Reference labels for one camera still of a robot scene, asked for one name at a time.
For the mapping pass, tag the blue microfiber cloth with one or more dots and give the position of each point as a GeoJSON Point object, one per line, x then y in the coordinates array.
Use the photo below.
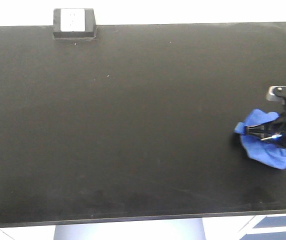
{"type": "Point", "coordinates": [263, 152]}

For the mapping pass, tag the black white socket box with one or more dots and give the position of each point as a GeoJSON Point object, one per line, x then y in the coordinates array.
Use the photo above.
{"type": "Point", "coordinates": [74, 23]}

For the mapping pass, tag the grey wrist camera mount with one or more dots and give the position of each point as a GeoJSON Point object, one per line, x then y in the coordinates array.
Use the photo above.
{"type": "Point", "coordinates": [276, 93]}

